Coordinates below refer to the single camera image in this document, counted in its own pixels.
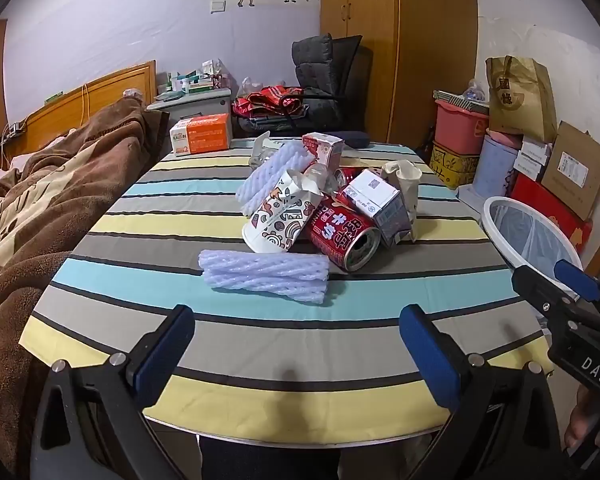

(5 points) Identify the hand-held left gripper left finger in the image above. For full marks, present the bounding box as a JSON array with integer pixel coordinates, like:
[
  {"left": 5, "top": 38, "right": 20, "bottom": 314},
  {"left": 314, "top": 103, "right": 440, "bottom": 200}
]
[{"left": 30, "top": 304, "right": 197, "bottom": 480}]

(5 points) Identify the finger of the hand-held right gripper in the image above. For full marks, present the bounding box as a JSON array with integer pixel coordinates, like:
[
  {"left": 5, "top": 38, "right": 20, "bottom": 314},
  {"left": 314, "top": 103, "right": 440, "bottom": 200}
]
[
  {"left": 511, "top": 264, "right": 579, "bottom": 331},
  {"left": 553, "top": 259, "right": 600, "bottom": 321}
]

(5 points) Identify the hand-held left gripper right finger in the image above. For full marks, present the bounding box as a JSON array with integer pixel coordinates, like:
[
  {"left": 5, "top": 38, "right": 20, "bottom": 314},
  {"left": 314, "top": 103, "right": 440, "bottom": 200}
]
[{"left": 399, "top": 304, "right": 563, "bottom": 480}]

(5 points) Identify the white trash bin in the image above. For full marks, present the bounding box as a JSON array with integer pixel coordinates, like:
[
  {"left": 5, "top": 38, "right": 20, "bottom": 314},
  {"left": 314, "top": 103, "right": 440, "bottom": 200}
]
[{"left": 482, "top": 196, "right": 583, "bottom": 306}]

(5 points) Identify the lavender foam net sleeve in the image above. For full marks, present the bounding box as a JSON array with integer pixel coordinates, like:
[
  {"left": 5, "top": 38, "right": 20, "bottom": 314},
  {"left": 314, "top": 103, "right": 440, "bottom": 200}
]
[
  {"left": 236, "top": 141, "right": 317, "bottom": 217},
  {"left": 198, "top": 249, "right": 332, "bottom": 306}
]

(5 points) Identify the red drink can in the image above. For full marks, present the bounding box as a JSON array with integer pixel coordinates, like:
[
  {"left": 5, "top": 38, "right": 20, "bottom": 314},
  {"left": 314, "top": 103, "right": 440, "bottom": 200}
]
[
  {"left": 332, "top": 166, "right": 366, "bottom": 196},
  {"left": 307, "top": 195, "right": 382, "bottom": 273}
]

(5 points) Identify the white grey milk carton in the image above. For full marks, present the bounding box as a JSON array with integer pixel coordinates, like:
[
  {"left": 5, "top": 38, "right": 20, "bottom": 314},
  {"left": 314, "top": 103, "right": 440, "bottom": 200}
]
[{"left": 337, "top": 169, "right": 413, "bottom": 247}]

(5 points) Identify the white paper cup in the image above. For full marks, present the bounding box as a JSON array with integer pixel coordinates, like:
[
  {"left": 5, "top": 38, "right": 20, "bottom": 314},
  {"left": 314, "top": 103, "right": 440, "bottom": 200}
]
[{"left": 380, "top": 159, "right": 423, "bottom": 241}]

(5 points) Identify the patterned paper cup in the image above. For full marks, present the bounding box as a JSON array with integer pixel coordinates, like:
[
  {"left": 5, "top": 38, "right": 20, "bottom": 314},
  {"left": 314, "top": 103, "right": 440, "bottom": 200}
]
[{"left": 241, "top": 169, "right": 323, "bottom": 253}]

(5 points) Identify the red white drink carton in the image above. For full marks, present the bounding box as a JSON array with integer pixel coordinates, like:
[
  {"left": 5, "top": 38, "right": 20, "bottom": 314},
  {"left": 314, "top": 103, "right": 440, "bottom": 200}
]
[{"left": 301, "top": 131, "right": 344, "bottom": 170}]

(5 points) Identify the person's right hand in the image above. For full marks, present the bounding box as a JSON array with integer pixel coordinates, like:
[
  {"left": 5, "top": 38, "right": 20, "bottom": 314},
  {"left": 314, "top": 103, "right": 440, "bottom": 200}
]
[{"left": 564, "top": 398, "right": 600, "bottom": 455}]

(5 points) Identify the translucent bin liner bag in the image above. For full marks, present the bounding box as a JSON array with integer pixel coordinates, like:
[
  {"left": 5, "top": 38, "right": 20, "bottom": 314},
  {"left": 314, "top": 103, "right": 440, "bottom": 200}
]
[{"left": 495, "top": 201, "right": 581, "bottom": 281}]

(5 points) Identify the red gift box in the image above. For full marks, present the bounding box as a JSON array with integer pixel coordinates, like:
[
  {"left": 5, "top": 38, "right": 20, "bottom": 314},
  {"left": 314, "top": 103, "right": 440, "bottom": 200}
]
[{"left": 510, "top": 172, "right": 593, "bottom": 256}]

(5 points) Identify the open cardboard box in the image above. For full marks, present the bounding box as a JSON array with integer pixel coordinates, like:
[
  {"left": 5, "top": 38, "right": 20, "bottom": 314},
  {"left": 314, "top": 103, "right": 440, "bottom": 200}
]
[{"left": 540, "top": 121, "right": 600, "bottom": 221}]

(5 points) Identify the striped tablecloth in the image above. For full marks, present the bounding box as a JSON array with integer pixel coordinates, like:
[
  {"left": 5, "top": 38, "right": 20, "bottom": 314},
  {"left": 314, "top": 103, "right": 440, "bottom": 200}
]
[{"left": 19, "top": 136, "right": 556, "bottom": 448}]

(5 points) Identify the grey lidded storage bin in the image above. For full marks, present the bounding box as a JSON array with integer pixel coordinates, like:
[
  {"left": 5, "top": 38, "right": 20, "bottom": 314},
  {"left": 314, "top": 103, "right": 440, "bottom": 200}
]
[{"left": 455, "top": 182, "right": 491, "bottom": 223}]

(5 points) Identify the white flat box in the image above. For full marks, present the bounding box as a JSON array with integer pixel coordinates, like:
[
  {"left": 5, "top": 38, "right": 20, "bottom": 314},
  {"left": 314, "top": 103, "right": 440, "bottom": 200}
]
[
  {"left": 514, "top": 152, "right": 551, "bottom": 171},
  {"left": 519, "top": 137, "right": 553, "bottom": 158},
  {"left": 512, "top": 162, "right": 546, "bottom": 181}
]

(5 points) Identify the lavender bin pink lid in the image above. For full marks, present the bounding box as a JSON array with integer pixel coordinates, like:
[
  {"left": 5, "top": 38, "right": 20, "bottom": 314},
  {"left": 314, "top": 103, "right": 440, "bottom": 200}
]
[{"left": 475, "top": 130, "right": 523, "bottom": 200}]

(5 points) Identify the yellow patterned box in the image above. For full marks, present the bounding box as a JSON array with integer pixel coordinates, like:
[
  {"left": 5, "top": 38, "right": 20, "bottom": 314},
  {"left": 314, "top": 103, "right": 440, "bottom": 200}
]
[{"left": 428, "top": 141, "right": 482, "bottom": 191}]

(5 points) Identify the pink storage bin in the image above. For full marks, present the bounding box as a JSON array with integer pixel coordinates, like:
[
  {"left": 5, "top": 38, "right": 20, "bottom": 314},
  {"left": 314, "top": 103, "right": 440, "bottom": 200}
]
[{"left": 434, "top": 99, "right": 491, "bottom": 153}]

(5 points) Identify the brown gold paper bag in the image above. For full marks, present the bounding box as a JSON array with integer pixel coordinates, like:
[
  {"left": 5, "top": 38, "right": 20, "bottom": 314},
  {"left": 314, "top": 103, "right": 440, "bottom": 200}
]
[{"left": 485, "top": 56, "right": 558, "bottom": 143}]

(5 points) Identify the brown blanket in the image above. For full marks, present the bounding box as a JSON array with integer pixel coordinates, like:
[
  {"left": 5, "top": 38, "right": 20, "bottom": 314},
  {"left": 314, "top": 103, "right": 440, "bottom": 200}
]
[{"left": 0, "top": 96, "right": 171, "bottom": 476}]

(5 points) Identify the small clear plastic bottle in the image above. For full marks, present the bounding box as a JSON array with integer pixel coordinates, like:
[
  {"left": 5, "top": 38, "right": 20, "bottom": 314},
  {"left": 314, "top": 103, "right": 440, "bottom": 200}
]
[{"left": 462, "top": 79, "right": 488, "bottom": 102}]

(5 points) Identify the striped flat box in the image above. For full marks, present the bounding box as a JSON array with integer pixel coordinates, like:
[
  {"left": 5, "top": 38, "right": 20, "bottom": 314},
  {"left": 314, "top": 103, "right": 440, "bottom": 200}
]
[{"left": 432, "top": 89, "right": 491, "bottom": 111}]

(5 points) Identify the orange white cardboard box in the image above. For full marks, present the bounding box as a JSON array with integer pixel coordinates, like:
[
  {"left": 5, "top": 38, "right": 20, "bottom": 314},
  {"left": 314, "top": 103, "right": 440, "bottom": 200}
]
[{"left": 169, "top": 113, "right": 233, "bottom": 157}]

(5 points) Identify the dark blue glasses case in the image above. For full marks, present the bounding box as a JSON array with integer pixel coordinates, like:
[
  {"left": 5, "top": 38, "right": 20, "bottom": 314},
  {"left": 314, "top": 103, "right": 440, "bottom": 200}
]
[{"left": 325, "top": 130, "right": 371, "bottom": 150}]

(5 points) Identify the grey nightstand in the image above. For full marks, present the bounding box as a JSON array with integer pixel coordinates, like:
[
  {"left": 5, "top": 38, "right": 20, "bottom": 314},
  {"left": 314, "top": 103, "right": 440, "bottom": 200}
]
[{"left": 146, "top": 87, "right": 232, "bottom": 141}]

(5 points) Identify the wooden wardrobe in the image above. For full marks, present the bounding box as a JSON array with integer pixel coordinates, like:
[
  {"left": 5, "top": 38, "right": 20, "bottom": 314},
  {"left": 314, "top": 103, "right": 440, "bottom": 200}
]
[{"left": 320, "top": 0, "right": 478, "bottom": 148}]

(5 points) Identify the black office chair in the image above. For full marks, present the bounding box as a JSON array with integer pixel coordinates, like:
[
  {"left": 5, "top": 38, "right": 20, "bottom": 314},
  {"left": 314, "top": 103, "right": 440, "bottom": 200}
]
[{"left": 280, "top": 35, "right": 376, "bottom": 136}]

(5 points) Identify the wooden headboard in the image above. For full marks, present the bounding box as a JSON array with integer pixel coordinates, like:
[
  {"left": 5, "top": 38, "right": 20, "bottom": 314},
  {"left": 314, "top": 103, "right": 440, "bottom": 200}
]
[{"left": 5, "top": 60, "right": 158, "bottom": 161}]

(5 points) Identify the red plaid bag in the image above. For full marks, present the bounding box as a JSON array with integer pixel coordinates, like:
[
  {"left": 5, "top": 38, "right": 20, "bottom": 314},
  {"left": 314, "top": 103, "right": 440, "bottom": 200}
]
[{"left": 231, "top": 86, "right": 311, "bottom": 122}]

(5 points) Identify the pile of small medicine boxes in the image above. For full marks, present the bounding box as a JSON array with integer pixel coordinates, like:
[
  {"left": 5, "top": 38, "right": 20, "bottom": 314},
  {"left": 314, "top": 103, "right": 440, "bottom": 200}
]
[{"left": 155, "top": 59, "right": 231, "bottom": 96}]

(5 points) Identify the dark grey seat cushion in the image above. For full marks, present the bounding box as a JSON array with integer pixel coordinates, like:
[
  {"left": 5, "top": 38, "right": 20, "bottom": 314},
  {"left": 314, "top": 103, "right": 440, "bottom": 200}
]
[{"left": 291, "top": 35, "right": 351, "bottom": 128}]

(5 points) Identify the wall power socket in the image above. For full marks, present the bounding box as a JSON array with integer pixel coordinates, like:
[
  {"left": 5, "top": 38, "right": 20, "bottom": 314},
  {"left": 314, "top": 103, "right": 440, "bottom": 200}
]
[{"left": 0, "top": 121, "right": 28, "bottom": 147}]

